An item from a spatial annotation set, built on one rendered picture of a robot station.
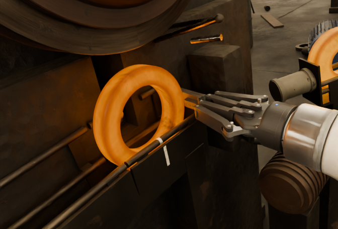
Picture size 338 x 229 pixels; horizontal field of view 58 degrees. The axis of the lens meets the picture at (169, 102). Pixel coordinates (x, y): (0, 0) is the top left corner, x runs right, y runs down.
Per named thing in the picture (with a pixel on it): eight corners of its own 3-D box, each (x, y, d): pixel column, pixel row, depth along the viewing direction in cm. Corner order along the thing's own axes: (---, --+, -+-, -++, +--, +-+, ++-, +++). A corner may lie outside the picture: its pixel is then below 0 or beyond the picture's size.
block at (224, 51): (197, 143, 78) (182, 53, 68) (216, 129, 83) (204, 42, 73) (234, 155, 71) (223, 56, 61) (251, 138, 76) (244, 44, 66)
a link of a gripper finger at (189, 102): (208, 110, 57) (198, 118, 55) (187, 103, 60) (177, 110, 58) (208, 103, 56) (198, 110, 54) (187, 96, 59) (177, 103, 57)
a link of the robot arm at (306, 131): (338, 151, 48) (300, 139, 52) (347, 100, 44) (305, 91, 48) (316, 185, 43) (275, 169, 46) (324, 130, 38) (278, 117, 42)
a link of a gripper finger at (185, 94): (204, 109, 58) (201, 111, 58) (176, 101, 63) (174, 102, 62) (203, 95, 57) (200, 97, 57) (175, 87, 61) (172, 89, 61)
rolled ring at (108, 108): (176, 50, 55) (163, 49, 57) (88, 91, 43) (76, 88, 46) (191, 138, 62) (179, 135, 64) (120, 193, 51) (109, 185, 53)
